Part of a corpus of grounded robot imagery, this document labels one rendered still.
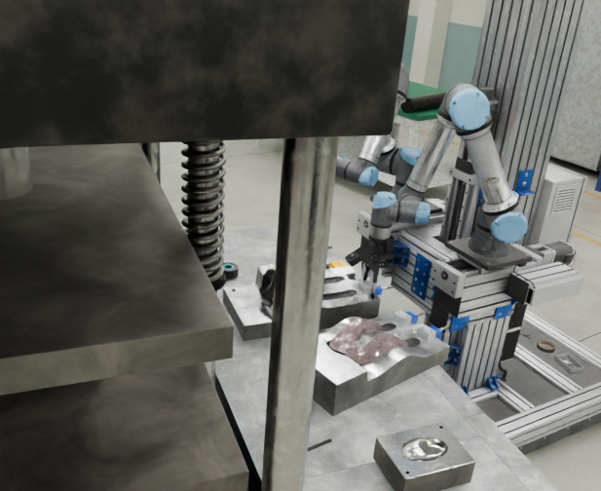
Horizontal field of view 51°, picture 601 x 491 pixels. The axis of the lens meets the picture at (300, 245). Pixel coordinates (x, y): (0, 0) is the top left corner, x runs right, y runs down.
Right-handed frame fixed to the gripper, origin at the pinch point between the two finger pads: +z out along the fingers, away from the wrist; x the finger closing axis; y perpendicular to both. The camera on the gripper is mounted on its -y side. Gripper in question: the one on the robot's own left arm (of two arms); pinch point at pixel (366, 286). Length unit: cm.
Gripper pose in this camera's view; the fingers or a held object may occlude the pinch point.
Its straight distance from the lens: 226.0
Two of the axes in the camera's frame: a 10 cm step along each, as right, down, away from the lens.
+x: -3.6, -4.2, 8.3
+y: 9.3, -0.9, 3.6
